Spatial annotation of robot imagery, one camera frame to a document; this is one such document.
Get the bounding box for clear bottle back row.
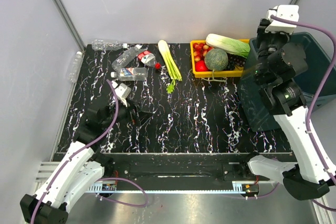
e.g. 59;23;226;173
92;39;128;51

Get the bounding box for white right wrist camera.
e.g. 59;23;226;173
265;5;299;35

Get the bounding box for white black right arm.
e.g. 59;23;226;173
238;16;335;200

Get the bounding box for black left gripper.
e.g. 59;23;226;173
102;97;153;129

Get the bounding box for aluminium front rail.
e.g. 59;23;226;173
35;162;302;195

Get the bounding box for clear bottle blue red label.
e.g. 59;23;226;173
110;68;148;81

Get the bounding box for aluminium frame post left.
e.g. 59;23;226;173
52;0;86;51

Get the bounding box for green netted melon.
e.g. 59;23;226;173
204;48;228;71

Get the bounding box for red label crushed bottle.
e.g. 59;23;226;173
138;50;161;70

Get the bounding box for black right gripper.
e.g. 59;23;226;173
254;18;292;81

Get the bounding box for red apple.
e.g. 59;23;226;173
195;60;209;72

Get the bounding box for napa cabbage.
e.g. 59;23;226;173
205;34;250;58

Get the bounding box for celery stalk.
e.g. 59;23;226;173
158;40;182;94

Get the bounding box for clear crushed bottle middle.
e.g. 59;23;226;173
112;45;142;72

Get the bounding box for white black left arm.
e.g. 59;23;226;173
20;100;153;223

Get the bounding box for yellow plastic tray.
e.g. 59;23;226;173
190;40;244;78

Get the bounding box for dark green plastic bin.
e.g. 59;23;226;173
237;32;336;132

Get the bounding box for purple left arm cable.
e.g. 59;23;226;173
30;79;120;224

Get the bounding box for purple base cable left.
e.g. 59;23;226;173
96;178;149;208

